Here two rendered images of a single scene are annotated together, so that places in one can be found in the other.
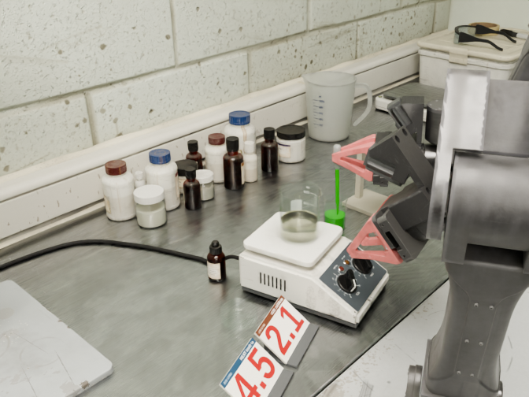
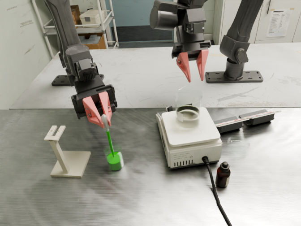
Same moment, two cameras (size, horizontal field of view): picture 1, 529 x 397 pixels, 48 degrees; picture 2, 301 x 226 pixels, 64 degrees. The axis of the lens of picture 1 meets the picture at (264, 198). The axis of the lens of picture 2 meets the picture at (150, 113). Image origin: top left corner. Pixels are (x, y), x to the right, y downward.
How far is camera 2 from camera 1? 115 cm
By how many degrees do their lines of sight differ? 97
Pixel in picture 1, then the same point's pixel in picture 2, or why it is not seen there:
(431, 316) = (165, 102)
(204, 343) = (264, 148)
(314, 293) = not seen: hidden behind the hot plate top
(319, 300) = not seen: hidden behind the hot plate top
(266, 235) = (202, 132)
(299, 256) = (204, 112)
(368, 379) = (216, 101)
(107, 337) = not seen: outside the picture
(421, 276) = (139, 114)
